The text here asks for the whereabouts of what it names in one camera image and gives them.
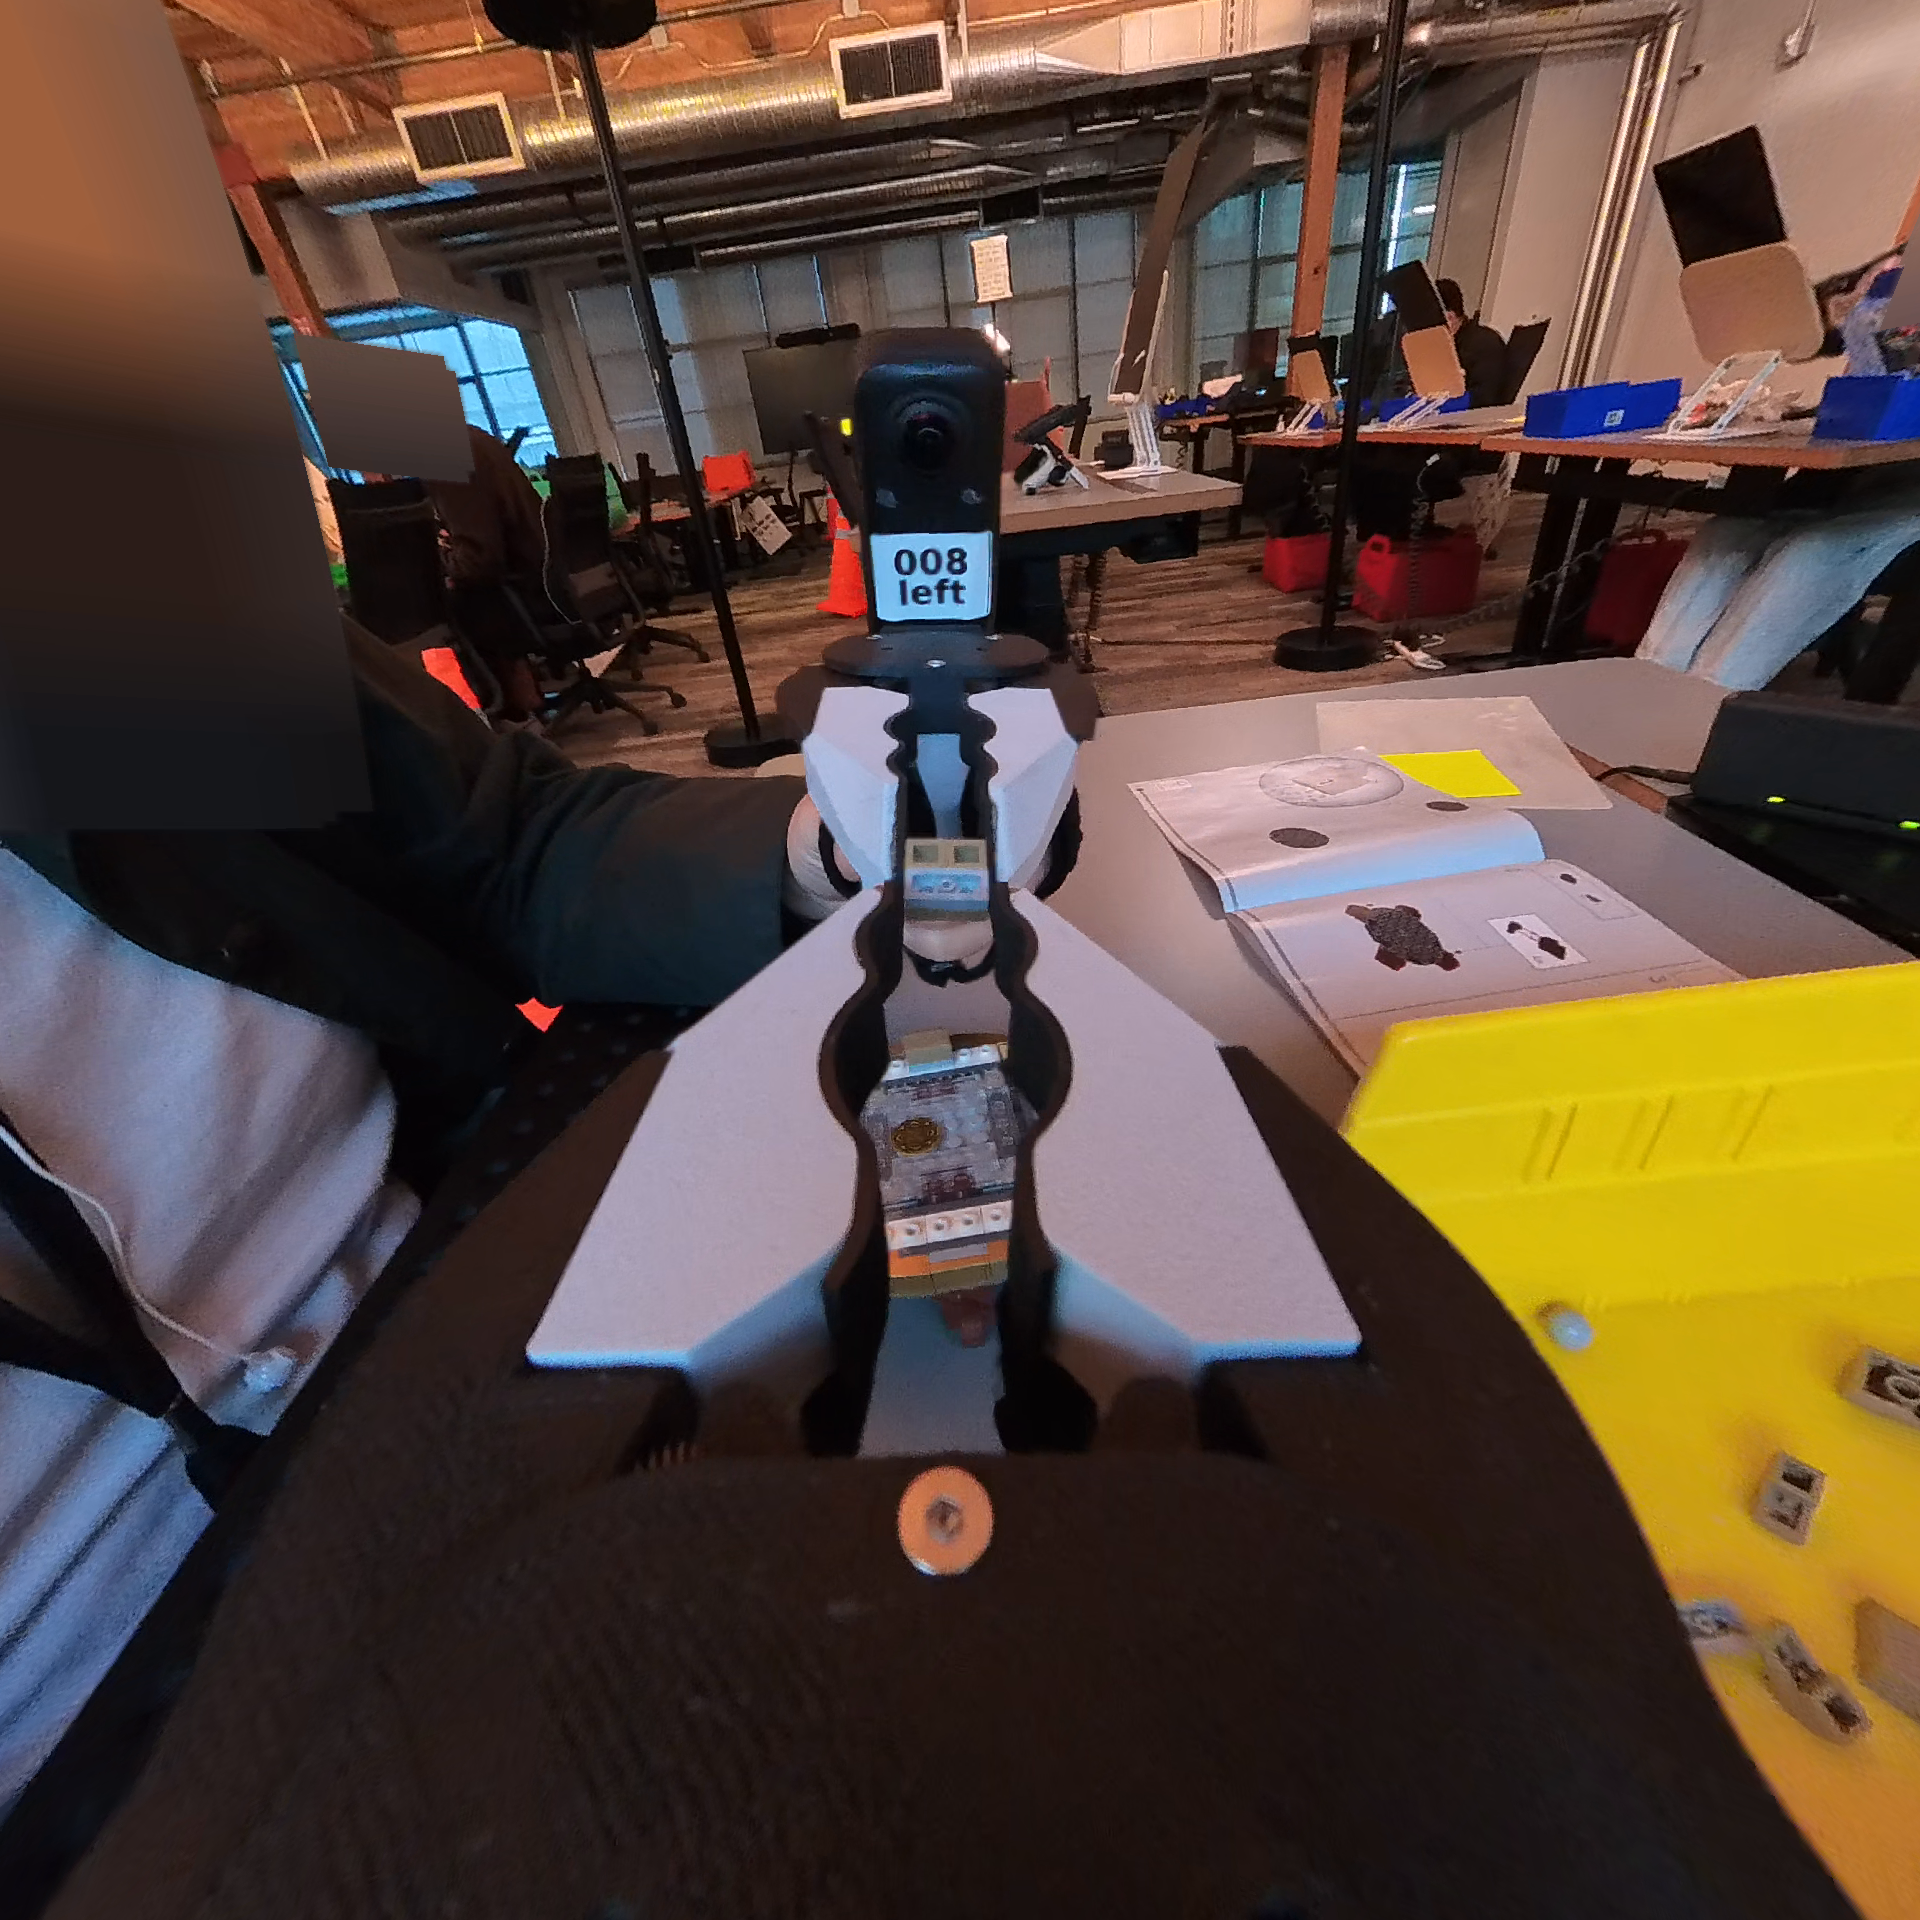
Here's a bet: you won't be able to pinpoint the round toy brick model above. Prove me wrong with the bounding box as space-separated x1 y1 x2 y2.
859 1025 1052 1347

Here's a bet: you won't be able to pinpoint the white earphone cable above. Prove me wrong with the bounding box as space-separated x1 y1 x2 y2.
0 1115 303 1397

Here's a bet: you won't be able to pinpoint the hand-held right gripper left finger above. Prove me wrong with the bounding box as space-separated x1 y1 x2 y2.
524 884 911 1458

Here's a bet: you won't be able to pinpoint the pale top table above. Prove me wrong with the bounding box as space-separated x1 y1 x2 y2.
996 468 1249 669

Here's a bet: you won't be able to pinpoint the clear plastic sheet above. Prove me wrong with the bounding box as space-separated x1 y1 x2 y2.
1314 692 1616 816

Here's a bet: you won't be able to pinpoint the black office chair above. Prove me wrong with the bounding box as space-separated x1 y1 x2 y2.
503 449 714 738

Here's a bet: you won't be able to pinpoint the person's left forearm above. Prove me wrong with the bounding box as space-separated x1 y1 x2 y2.
336 613 812 1009

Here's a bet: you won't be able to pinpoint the person's left hand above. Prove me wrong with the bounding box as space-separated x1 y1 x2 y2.
782 793 1004 983

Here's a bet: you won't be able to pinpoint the black monitor screen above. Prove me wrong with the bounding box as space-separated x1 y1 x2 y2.
743 321 864 459

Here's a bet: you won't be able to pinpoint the yellow sticky note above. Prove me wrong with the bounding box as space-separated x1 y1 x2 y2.
1376 743 1526 801

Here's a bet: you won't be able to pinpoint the dark green jacket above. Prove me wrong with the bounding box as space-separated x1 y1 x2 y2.
61 816 528 1187

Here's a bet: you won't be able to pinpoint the ceiling air vent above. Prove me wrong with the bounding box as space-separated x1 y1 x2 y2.
393 92 528 185
829 19 954 120

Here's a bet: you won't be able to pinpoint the grey hooded sweatshirt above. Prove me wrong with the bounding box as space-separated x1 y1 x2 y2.
0 846 426 1818

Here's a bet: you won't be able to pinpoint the metal air duct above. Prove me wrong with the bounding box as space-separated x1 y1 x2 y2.
285 0 1683 211

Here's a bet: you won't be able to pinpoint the black power box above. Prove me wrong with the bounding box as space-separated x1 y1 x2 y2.
1664 685 1920 940

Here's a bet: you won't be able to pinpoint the black white handheld device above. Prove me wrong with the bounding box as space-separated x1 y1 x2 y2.
1013 396 1095 498

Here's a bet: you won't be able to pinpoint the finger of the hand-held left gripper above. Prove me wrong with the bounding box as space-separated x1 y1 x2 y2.
799 684 920 898
967 684 1087 901

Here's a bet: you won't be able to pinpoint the yellow plastic bin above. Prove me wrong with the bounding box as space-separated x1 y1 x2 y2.
1338 960 1920 1920

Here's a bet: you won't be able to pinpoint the scattered loose toy bricks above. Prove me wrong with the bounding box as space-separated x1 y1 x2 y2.
1545 1303 1920 1749

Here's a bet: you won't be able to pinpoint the wooden top work table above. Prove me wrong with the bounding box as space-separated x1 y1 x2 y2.
1236 419 1920 708

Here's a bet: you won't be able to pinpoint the blue plastic bin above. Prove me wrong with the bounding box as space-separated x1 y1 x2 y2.
1522 378 1683 440
1810 372 1920 444

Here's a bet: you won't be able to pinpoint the black strap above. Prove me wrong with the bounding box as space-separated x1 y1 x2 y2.
0 1153 264 1518

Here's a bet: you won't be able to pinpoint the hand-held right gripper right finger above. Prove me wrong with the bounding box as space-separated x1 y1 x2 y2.
983 884 1369 1454

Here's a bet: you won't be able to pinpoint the black dotted mat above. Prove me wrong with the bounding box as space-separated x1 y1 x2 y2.
391 981 692 1248

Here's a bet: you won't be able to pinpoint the open instruction booklet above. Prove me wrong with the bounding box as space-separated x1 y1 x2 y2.
1128 746 1750 1079

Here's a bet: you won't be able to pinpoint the black tablet on stand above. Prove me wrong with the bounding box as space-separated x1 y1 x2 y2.
1650 123 1825 361
1381 257 1465 400

